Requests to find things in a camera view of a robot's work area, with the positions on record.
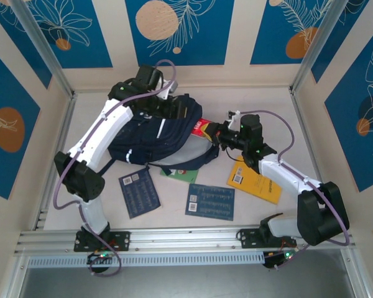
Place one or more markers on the red snack packet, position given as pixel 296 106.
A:
pixel 199 127

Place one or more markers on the green notebook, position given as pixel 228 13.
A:
pixel 186 175

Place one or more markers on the navy blue backpack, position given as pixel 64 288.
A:
pixel 143 139

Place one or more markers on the yellow book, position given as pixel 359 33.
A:
pixel 255 186

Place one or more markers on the dark blue paperback book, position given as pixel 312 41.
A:
pixel 211 201
pixel 140 195

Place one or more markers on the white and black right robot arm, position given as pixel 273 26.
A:
pixel 323 214

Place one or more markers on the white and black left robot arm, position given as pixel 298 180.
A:
pixel 105 130

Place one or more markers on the black controller board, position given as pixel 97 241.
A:
pixel 96 259
pixel 273 260

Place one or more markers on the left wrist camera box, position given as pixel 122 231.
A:
pixel 171 87

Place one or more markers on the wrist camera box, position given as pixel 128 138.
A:
pixel 171 87
pixel 234 116

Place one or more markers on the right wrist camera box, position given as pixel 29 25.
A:
pixel 234 116

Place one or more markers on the aluminium side rail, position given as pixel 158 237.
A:
pixel 63 130
pixel 304 130

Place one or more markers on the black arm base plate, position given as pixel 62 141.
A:
pixel 121 240
pixel 248 239

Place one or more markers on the aluminium mounting rail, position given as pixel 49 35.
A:
pixel 186 239

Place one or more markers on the aluminium frame post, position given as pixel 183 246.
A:
pixel 43 46
pixel 317 40

